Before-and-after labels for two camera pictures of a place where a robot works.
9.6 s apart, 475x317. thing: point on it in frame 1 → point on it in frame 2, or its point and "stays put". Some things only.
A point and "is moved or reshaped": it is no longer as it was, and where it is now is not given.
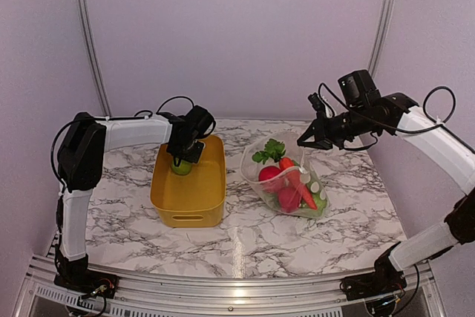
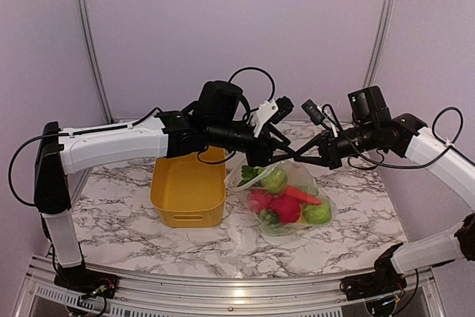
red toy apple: [267, 171] → [259, 200]
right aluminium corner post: [388, 1] stays put
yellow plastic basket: [196, 199] stays put
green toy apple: [320, 203] → [318, 214]
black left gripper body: [187, 152] → [221, 136]
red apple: [289, 198] → [288, 209]
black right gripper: [315, 128] → [326, 159]
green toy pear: [183, 168] → [276, 182]
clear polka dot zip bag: [274, 162] is moved or reshaped
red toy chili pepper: [275, 150] → [301, 194]
